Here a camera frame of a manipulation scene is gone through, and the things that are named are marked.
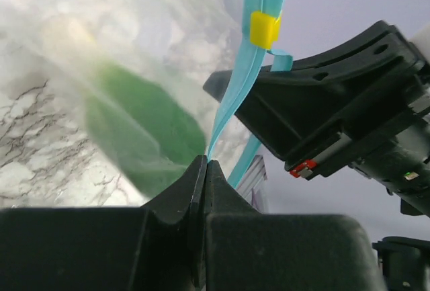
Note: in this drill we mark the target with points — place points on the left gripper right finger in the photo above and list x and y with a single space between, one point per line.
248 250

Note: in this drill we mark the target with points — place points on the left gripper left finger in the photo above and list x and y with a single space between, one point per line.
157 246

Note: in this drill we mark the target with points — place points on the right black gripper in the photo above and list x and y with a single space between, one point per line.
363 104

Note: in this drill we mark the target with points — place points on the green leafy vegetable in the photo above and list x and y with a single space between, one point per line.
141 129

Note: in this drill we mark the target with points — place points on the clear zip top bag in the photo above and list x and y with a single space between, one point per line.
206 54

